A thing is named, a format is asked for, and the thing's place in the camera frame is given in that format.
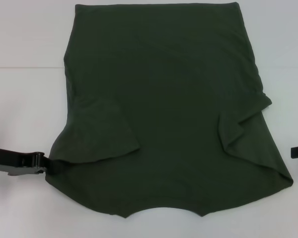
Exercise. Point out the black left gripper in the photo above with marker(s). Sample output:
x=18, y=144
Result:
x=5, y=158

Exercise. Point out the dark green t-shirt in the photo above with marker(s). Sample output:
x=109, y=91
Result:
x=164, y=86

